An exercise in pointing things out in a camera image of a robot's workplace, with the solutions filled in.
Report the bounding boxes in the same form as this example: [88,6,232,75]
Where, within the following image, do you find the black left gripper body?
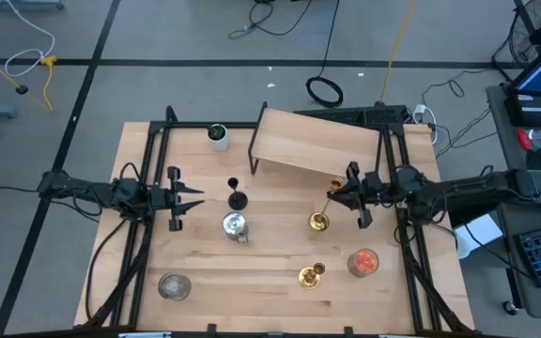
[147,165,184,233]

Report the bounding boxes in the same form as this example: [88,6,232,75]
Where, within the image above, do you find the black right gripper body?
[345,161,385,231]

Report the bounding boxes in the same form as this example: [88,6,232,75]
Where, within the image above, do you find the gold candlestick holder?
[297,261,327,291]
[308,176,346,233]

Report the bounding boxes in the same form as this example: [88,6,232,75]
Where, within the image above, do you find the silver metal candle jar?
[222,211,251,244]

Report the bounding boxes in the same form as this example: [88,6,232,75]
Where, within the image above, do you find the black candlestick holder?
[226,177,249,211]

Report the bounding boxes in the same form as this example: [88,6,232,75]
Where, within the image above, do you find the orange candle glass jar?
[347,248,380,279]

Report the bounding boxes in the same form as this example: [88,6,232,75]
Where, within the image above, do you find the clear glass candle jar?
[157,271,193,302]

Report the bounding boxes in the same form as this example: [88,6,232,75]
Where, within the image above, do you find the white pot with plant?
[206,122,231,152]

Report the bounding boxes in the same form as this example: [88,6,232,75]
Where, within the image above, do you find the wooden shelf riser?
[247,100,384,182]

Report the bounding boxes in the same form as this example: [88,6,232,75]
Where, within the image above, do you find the white power adapter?
[412,103,440,146]

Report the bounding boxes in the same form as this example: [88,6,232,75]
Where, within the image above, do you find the white box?
[453,213,504,260]

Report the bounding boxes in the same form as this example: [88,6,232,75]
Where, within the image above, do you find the grey desk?
[485,83,541,207]

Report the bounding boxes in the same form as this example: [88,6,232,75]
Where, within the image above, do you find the black label printer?
[503,92,541,129]

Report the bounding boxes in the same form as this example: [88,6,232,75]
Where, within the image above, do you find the grey rolling cart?
[495,204,541,322]

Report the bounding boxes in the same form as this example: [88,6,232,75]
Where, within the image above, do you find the black floor fan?
[491,0,541,82]

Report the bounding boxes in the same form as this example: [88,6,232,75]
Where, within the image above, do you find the grey cart base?
[0,0,66,13]

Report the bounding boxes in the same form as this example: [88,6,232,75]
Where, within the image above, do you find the black aluminium table frame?
[75,103,476,338]

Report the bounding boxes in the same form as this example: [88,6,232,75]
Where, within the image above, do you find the black coiled floor cable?
[304,0,345,109]

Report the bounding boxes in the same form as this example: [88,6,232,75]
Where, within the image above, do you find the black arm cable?
[84,217,130,323]

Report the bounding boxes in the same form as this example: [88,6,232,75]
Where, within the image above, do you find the black desk cables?
[419,69,501,160]

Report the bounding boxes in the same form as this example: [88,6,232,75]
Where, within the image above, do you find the long yellow cable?
[379,0,417,104]

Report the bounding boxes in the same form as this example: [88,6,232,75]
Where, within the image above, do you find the thin black floor cable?
[0,181,42,193]

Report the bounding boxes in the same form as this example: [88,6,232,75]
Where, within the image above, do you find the black tangled floor cable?
[227,0,314,40]

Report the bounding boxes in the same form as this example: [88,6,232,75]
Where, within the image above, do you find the yellow plug with cord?
[39,54,59,113]

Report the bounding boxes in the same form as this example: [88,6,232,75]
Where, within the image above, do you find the yellow cord with black knob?
[0,42,54,113]

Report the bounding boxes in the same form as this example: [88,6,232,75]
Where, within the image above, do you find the white floor cable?
[4,0,57,79]

